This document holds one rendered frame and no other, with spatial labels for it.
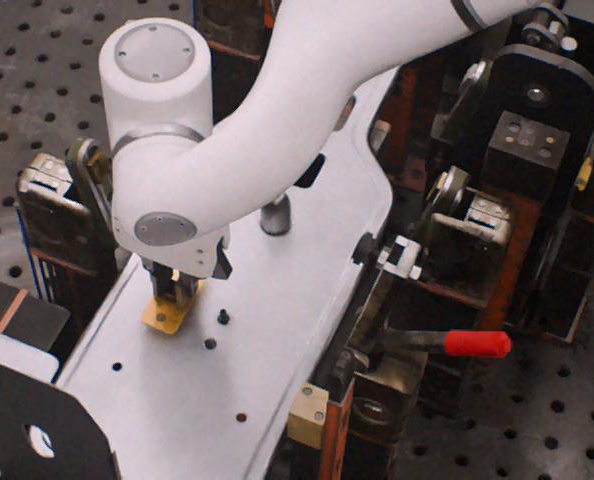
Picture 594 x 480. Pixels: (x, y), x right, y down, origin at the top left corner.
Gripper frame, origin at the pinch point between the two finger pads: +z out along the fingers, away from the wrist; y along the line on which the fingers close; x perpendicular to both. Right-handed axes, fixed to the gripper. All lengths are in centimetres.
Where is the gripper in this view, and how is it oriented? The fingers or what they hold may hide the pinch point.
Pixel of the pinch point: (174, 278)
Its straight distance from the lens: 120.3
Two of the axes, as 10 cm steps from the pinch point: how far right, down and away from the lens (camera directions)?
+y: -9.2, -3.5, 2.0
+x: -4.0, 7.6, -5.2
